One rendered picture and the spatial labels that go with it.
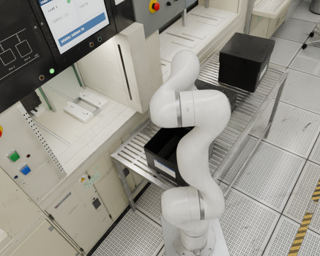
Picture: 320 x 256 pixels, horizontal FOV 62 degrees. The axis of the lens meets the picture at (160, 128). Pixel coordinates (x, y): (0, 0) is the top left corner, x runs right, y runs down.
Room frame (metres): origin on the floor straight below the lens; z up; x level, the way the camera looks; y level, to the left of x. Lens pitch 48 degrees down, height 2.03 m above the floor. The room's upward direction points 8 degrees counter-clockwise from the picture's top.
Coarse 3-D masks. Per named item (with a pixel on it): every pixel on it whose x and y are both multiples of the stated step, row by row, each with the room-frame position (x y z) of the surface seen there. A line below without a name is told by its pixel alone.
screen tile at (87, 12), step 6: (78, 0) 1.10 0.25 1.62; (84, 0) 1.12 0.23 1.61; (96, 0) 1.16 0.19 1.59; (78, 6) 1.09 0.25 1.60; (90, 6) 1.13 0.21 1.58; (96, 6) 1.15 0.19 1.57; (102, 6) 1.17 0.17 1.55; (84, 12) 1.10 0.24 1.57; (90, 12) 1.12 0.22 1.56; (96, 12) 1.15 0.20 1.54; (84, 18) 1.10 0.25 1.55
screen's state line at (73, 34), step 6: (96, 18) 1.14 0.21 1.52; (102, 18) 1.16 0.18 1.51; (84, 24) 1.09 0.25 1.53; (90, 24) 1.11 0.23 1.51; (96, 24) 1.13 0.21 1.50; (78, 30) 1.06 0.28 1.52; (84, 30) 1.08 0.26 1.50; (66, 36) 1.02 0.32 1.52; (72, 36) 1.04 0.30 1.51; (60, 42) 0.99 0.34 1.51; (66, 42) 1.01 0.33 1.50
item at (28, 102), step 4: (32, 92) 1.33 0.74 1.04; (28, 96) 1.31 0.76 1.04; (32, 96) 1.32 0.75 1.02; (36, 96) 1.33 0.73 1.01; (20, 100) 1.27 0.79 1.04; (24, 100) 1.28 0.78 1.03; (28, 100) 1.30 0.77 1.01; (32, 100) 1.31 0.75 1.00; (36, 100) 1.33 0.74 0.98; (40, 100) 1.34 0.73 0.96; (24, 104) 1.27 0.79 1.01; (28, 104) 1.29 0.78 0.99; (32, 104) 1.30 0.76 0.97; (36, 104) 1.32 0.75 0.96; (24, 108) 1.26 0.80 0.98; (28, 108) 1.28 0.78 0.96; (32, 108) 1.29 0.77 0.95; (28, 112) 1.27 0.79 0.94
